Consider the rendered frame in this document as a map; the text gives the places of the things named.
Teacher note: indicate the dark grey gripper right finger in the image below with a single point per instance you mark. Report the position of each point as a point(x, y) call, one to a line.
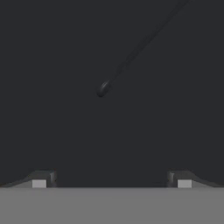
point(180, 176)

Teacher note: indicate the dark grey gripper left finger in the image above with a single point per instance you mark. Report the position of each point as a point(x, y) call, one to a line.
point(43, 176)

